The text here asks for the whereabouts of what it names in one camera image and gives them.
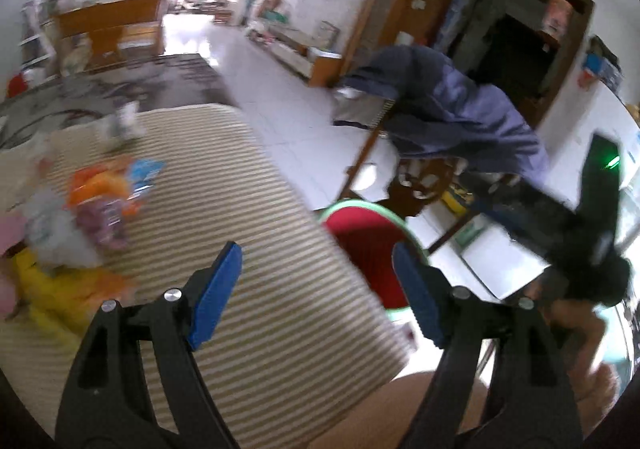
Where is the low TV cabinet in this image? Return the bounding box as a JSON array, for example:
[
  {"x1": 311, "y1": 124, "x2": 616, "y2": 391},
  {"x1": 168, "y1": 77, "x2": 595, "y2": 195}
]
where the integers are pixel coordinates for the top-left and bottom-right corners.
[{"x1": 244, "y1": 20, "x2": 343, "y2": 88}]

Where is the patterned dark rug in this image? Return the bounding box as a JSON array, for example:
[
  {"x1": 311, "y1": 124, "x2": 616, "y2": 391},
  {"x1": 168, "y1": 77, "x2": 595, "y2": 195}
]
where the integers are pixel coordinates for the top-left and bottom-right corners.
[{"x1": 1, "y1": 54, "x2": 236, "y2": 149}]

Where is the beige striped table cloth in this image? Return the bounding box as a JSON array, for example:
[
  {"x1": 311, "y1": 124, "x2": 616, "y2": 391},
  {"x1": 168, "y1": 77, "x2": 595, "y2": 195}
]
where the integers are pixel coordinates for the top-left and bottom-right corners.
[{"x1": 0, "y1": 103, "x2": 417, "y2": 449}]

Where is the white bookshelf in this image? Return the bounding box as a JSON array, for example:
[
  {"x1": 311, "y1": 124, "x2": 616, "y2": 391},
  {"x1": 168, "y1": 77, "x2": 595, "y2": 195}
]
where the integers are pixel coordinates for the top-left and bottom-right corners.
[{"x1": 18, "y1": 0, "x2": 76, "y2": 84}]

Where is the orange snack wrapper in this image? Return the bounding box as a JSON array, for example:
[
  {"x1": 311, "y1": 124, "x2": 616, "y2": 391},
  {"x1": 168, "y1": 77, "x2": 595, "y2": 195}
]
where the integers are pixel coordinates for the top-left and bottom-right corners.
[{"x1": 67, "y1": 156, "x2": 165, "y2": 252}]

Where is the person's right hand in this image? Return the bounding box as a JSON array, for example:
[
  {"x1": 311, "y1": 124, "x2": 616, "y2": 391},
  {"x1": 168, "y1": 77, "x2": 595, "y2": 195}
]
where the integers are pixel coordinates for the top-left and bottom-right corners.
[{"x1": 541, "y1": 299, "x2": 620, "y2": 438}]

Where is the red bin with green rim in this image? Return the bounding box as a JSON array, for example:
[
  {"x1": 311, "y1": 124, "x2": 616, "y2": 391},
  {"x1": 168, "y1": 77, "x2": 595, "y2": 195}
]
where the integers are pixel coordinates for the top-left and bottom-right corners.
[{"x1": 319, "y1": 200, "x2": 428, "y2": 311}]

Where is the dark blue jacket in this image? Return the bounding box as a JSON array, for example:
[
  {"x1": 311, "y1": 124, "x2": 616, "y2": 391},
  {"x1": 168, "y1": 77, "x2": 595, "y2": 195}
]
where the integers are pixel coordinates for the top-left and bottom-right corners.
[{"x1": 338, "y1": 45, "x2": 549, "y2": 184}]

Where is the carved wooden chair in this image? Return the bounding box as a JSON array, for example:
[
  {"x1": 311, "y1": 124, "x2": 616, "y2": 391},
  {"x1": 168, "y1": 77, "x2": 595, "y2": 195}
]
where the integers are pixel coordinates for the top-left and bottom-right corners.
[{"x1": 339, "y1": 92, "x2": 497, "y2": 255}]

